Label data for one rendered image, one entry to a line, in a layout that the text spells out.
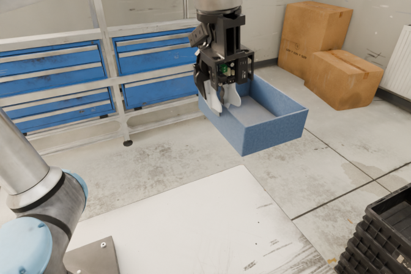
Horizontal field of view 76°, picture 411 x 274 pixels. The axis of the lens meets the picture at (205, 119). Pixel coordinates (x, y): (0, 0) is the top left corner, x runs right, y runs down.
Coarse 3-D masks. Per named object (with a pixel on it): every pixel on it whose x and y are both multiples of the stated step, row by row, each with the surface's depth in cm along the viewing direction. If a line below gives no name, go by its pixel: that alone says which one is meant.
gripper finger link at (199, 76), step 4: (196, 64) 47; (196, 68) 47; (196, 72) 47; (200, 72) 47; (196, 76) 47; (200, 76) 47; (204, 76) 47; (196, 80) 47; (200, 80) 48; (204, 80) 48; (196, 84) 49; (200, 84) 48; (200, 88) 49; (204, 88) 49; (200, 92) 50; (204, 92) 49; (204, 96) 50
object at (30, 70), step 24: (48, 48) 160; (72, 48) 164; (96, 48) 170; (0, 72) 155; (24, 72) 160; (48, 72) 165; (72, 72) 173; (96, 72) 179; (0, 96) 161; (72, 96) 179; (96, 96) 188; (24, 120) 174; (48, 120) 182; (72, 120) 190
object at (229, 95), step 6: (228, 84) 51; (234, 84) 48; (222, 90) 52; (228, 90) 51; (234, 90) 49; (222, 96) 52; (228, 96) 52; (234, 96) 50; (222, 102) 53; (228, 102) 53; (234, 102) 50; (240, 102) 48
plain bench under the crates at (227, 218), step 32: (192, 192) 89; (224, 192) 89; (256, 192) 89; (96, 224) 79; (128, 224) 79; (160, 224) 79; (192, 224) 79; (224, 224) 79; (256, 224) 79; (288, 224) 79; (128, 256) 71; (160, 256) 71; (192, 256) 71; (224, 256) 71; (256, 256) 71; (288, 256) 71; (320, 256) 71
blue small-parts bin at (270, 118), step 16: (256, 80) 65; (240, 96) 68; (256, 96) 66; (272, 96) 60; (288, 96) 56; (208, 112) 59; (224, 112) 52; (240, 112) 62; (256, 112) 62; (272, 112) 62; (288, 112) 57; (304, 112) 51; (224, 128) 53; (240, 128) 47; (256, 128) 47; (272, 128) 49; (288, 128) 52; (240, 144) 49; (256, 144) 50; (272, 144) 52
